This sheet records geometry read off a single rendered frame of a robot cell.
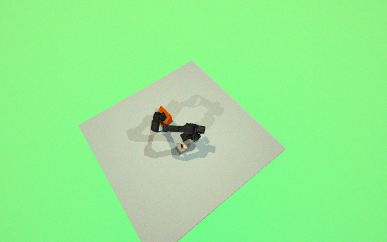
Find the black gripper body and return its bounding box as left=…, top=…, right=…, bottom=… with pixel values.
left=180, top=133, right=190, bottom=142

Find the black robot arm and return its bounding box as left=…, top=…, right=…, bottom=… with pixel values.
left=151, top=112, right=206, bottom=142

